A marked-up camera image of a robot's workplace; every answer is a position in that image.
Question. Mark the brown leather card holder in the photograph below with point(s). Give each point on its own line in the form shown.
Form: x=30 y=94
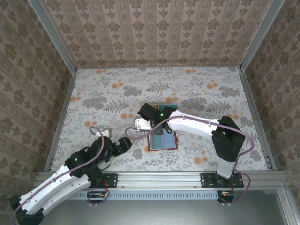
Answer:
x=164 y=143

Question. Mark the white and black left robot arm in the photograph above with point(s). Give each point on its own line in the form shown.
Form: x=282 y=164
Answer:
x=51 y=189

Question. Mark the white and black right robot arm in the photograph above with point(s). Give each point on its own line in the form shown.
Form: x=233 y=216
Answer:
x=194 y=124

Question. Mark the teal card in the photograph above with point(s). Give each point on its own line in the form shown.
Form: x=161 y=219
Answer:
x=173 y=106

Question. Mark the black mounting plate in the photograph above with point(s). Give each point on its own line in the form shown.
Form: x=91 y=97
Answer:
x=112 y=180
x=206 y=180

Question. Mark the black connector box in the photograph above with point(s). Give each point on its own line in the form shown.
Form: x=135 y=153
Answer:
x=95 y=195
x=226 y=194

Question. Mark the grey metal sheet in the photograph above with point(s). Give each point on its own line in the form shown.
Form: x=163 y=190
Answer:
x=159 y=213

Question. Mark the wide aluminium frame rail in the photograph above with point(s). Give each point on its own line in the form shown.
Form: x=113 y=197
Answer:
x=159 y=180

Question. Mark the aluminium side rail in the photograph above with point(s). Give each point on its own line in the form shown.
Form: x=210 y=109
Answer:
x=251 y=98
x=67 y=98

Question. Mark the aluminium corner post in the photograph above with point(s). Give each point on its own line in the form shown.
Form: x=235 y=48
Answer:
x=261 y=35
x=53 y=35

